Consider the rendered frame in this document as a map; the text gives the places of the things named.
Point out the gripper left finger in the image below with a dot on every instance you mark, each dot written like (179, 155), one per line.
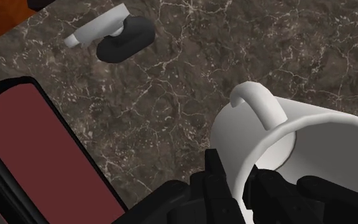
(216, 192)

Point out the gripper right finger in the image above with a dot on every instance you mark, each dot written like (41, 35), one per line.
(278, 195)

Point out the white mug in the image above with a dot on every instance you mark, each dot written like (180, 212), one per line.
(324, 149)

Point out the black tablet with red screen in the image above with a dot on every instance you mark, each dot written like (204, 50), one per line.
(45, 155)

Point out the white cylinder on black base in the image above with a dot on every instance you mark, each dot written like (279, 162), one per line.
(126, 40)

